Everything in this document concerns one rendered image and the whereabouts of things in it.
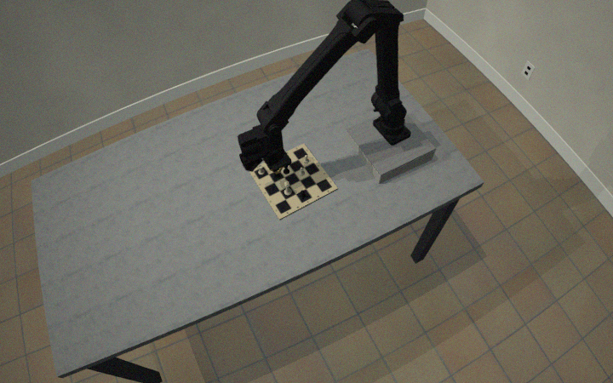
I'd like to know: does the black and cream chessboard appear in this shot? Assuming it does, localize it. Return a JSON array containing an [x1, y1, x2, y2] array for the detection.
[[249, 144, 338, 220]]

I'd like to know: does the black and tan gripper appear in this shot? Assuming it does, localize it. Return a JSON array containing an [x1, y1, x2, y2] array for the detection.
[[262, 145, 291, 174]]

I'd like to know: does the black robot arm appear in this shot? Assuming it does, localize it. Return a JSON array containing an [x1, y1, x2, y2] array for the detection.
[[238, 0, 411, 172]]

